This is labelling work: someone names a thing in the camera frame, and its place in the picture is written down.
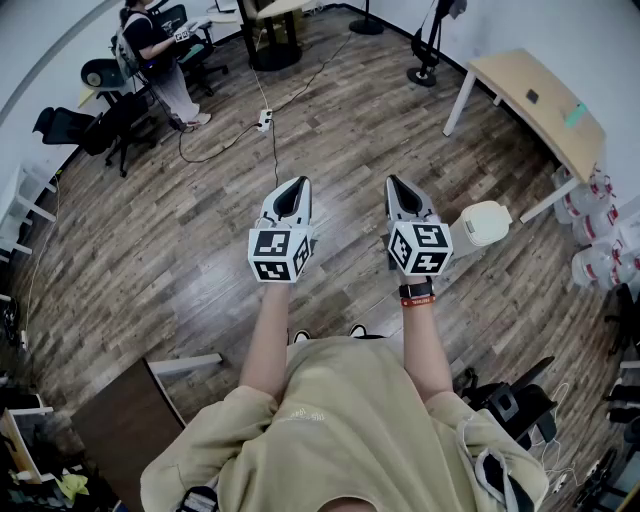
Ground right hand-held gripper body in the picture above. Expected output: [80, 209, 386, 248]
[387, 220, 454, 277]

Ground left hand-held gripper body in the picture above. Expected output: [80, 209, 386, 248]
[247, 217, 315, 285]

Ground white pedal trash bin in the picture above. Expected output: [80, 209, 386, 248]
[447, 199, 514, 260]

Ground person's right forearm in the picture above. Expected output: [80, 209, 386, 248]
[398, 274, 455, 406]

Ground person's left forearm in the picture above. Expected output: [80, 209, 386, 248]
[238, 281, 294, 401]

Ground black smartwatch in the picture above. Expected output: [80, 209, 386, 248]
[398, 278, 434, 300]

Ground black coat rack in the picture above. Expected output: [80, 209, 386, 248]
[406, 0, 469, 88]

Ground light wooden desk white legs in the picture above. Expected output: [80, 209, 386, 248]
[442, 48, 607, 225]

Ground black office chair green seat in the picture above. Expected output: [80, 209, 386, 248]
[159, 3, 230, 97]

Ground teal bottle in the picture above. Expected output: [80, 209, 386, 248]
[564, 101, 589, 129]

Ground black floor fan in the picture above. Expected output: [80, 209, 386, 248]
[348, 0, 386, 36]

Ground black mesh office chair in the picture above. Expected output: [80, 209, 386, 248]
[460, 355, 559, 451]

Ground beige t-shirt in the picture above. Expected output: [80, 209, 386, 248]
[139, 335, 551, 512]

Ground dark round fan head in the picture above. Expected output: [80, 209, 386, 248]
[79, 58, 127, 94]

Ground dark brown table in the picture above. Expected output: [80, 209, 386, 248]
[69, 357, 187, 512]

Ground yellow cloth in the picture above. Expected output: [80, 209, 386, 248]
[54, 472, 91, 502]

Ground white power cable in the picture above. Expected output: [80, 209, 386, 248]
[248, 27, 267, 114]

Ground round table black pedestal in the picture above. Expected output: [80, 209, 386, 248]
[238, 0, 315, 72]

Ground grey black shoulder strap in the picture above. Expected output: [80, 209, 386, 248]
[472, 446, 539, 512]

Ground white frame table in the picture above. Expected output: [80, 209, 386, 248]
[0, 163, 59, 262]

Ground thin white cable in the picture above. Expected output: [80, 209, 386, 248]
[528, 382, 582, 495]

